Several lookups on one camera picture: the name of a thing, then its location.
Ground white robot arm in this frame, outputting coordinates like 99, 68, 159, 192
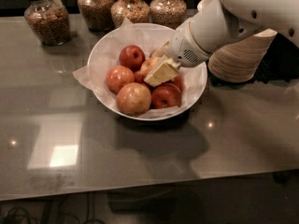
144, 0, 299, 87

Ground white paper liner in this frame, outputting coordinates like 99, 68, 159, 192
72, 17, 205, 119

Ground red right apple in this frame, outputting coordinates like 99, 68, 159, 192
171, 76, 184, 91

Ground glass cereal jar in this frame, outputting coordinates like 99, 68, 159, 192
111, 0, 150, 28
149, 0, 187, 29
24, 0, 70, 46
78, 0, 114, 31

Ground small red hidden apple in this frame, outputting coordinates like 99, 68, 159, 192
134, 70, 151, 90

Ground dark red front apple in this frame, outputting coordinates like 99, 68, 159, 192
152, 83, 182, 109

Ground dark red back apple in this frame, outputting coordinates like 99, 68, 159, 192
119, 45, 145, 71

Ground yellow-green back right apple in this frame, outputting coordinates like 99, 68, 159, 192
149, 49, 157, 57

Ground red-yellow left apple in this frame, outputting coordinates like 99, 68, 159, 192
106, 65, 135, 93

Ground dark red apple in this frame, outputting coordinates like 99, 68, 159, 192
152, 83, 182, 109
119, 45, 145, 71

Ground white bowl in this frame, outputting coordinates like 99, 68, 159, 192
86, 22, 208, 121

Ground leftmost glass cereal jar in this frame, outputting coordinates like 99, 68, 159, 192
24, 0, 70, 46

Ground large yellow-red front apple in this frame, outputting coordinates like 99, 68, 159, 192
116, 82, 151, 115

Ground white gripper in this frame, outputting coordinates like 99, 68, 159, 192
144, 19, 210, 87

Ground front stack paper bowls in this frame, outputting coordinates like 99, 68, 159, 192
207, 29, 277, 83

